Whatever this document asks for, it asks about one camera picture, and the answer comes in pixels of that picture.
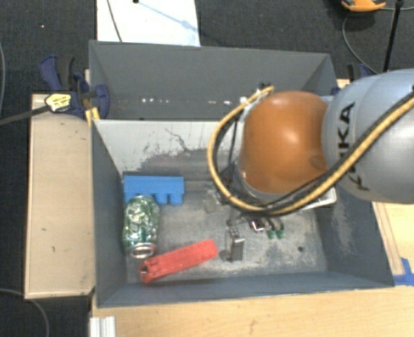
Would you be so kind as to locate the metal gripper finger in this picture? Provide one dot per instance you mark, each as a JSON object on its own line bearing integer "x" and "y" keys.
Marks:
{"x": 232, "y": 231}
{"x": 237, "y": 248}

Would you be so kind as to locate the red flat block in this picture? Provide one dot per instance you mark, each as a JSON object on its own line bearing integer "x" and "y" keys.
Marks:
{"x": 178, "y": 260}

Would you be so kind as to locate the blue toy brick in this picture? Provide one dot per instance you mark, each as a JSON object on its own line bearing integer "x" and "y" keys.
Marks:
{"x": 150, "y": 186}

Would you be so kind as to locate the green drink can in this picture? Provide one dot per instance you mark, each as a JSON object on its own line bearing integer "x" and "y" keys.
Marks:
{"x": 140, "y": 223}

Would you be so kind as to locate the grey metal bin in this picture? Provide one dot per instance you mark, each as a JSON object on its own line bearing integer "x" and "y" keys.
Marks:
{"x": 192, "y": 76}

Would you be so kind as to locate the pale wood board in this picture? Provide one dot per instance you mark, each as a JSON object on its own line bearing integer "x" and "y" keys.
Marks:
{"x": 60, "y": 195}

